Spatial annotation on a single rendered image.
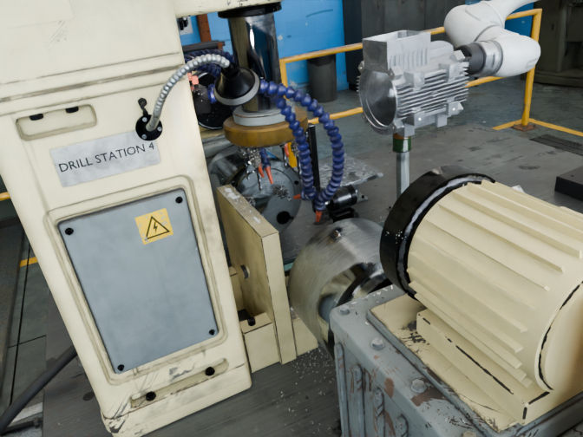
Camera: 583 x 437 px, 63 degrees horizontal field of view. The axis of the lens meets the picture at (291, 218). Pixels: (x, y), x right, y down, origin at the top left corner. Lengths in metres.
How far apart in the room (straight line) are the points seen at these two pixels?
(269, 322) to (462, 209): 0.63
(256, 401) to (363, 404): 0.39
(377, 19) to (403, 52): 5.37
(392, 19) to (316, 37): 0.98
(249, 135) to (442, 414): 0.62
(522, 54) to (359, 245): 0.77
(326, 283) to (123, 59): 0.48
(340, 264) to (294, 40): 5.78
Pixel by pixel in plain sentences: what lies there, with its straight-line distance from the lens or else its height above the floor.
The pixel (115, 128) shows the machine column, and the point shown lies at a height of 1.42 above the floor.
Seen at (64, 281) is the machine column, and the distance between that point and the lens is 0.87.
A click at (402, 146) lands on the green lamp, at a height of 1.05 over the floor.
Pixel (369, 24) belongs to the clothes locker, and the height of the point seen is 0.86.
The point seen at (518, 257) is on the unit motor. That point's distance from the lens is 0.51.
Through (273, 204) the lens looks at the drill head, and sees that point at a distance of 1.35.
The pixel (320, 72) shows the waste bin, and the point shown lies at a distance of 6.28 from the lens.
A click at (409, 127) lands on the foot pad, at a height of 1.24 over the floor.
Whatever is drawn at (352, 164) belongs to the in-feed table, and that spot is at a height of 0.92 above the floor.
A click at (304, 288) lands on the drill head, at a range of 0.88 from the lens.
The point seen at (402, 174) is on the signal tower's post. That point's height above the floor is 0.95.
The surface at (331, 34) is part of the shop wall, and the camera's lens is 6.74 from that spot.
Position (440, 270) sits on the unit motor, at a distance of 0.55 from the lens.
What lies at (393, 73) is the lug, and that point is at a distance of 1.13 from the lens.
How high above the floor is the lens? 1.61
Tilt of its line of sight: 28 degrees down
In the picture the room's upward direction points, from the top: 7 degrees counter-clockwise
